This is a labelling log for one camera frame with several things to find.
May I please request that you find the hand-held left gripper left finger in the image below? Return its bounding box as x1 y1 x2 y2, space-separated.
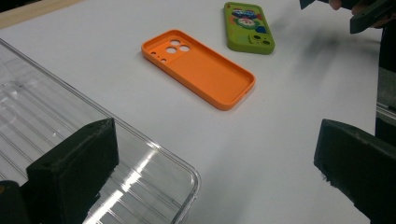
21 117 120 224

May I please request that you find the green phone case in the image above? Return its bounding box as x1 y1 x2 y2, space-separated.
223 1 276 56

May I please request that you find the clear plastic tray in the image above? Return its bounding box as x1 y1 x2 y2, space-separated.
0 38 202 224

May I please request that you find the wooden table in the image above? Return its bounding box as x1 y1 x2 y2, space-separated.
0 0 83 31

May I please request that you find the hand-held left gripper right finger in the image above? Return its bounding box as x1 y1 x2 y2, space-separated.
313 119 396 224

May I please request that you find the white table board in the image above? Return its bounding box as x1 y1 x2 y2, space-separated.
0 0 384 224

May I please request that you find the orange phone case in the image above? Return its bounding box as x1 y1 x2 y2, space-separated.
140 29 257 112

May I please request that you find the aluminium floor rail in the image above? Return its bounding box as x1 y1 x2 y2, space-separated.
375 102 396 125

